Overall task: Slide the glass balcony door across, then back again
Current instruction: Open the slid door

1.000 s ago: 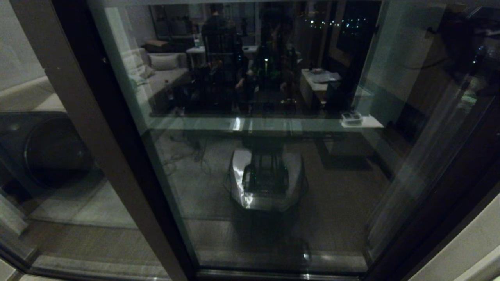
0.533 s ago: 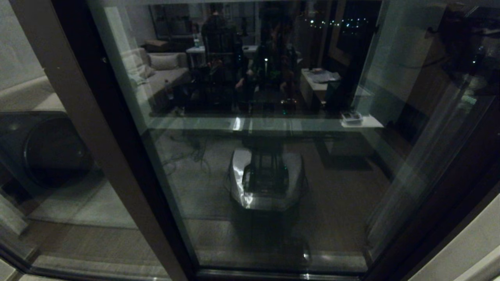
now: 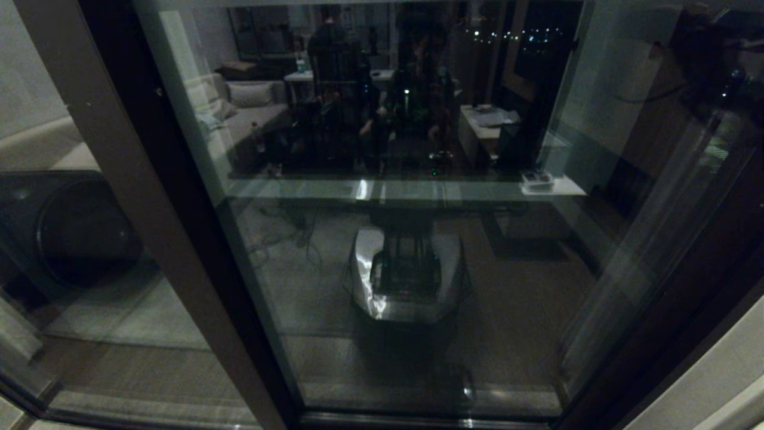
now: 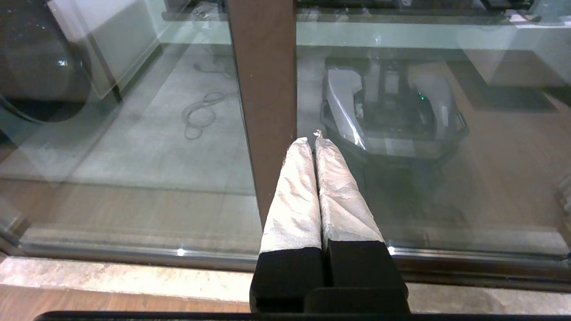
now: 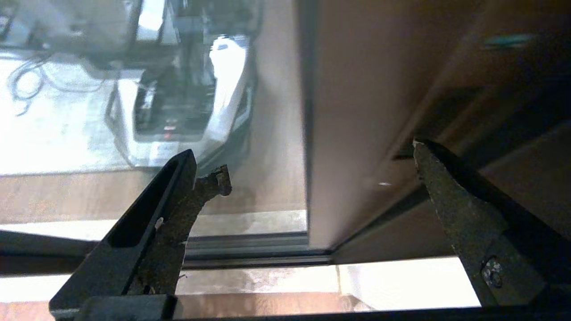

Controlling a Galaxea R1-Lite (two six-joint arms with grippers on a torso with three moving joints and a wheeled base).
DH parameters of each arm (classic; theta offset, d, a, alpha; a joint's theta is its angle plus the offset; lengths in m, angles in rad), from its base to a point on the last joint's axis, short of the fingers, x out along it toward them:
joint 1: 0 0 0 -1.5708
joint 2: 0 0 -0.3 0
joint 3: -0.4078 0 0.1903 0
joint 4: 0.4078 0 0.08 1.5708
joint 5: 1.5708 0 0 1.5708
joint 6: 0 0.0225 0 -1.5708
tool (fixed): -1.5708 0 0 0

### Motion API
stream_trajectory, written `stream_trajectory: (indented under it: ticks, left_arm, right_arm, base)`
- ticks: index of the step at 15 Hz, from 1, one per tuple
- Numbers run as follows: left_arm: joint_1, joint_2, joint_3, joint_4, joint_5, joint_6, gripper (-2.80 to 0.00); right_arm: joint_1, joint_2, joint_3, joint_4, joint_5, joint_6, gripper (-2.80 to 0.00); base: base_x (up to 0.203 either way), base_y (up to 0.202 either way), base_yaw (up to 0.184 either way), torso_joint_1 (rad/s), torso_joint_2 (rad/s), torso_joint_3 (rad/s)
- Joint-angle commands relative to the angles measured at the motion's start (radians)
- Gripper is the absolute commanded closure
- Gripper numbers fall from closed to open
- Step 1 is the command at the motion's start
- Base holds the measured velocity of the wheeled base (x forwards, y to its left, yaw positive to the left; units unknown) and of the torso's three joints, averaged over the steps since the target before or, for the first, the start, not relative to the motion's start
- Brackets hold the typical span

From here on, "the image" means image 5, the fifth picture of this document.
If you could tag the brown framed sliding glass door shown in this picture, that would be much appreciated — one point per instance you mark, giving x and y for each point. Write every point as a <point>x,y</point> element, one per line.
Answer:
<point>357,111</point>

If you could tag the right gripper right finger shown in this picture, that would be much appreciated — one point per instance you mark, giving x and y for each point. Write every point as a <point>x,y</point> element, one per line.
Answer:
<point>490,232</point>

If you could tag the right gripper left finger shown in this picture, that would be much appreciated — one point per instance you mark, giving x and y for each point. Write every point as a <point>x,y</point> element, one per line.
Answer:
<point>134,258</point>

